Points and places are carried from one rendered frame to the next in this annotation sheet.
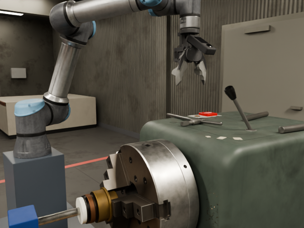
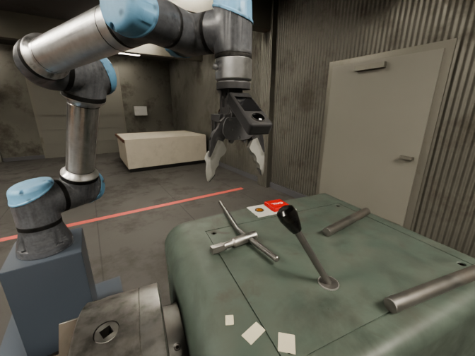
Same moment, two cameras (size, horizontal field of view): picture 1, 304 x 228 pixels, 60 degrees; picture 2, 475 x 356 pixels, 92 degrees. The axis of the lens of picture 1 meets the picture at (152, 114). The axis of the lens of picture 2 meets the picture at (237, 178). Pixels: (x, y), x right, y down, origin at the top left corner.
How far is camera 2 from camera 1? 0.56 m
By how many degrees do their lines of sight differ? 11
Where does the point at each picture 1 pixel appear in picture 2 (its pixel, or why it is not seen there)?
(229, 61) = (334, 102)
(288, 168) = not seen: outside the picture
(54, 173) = (70, 276)
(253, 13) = (366, 47)
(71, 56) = (81, 120)
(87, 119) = (198, 155)
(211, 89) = (314, 132)
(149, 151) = not seen: outside the picture
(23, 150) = (25, 248)
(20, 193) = (17, 306)
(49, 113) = (61, 198)
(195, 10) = (238, 43)
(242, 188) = not seen: outside the picture
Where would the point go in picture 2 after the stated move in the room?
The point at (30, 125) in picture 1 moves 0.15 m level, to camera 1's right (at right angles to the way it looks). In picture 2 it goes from (26, 217) to (71, 220)
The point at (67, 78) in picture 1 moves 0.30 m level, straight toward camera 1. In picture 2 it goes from (83, 150) to (18, 175)
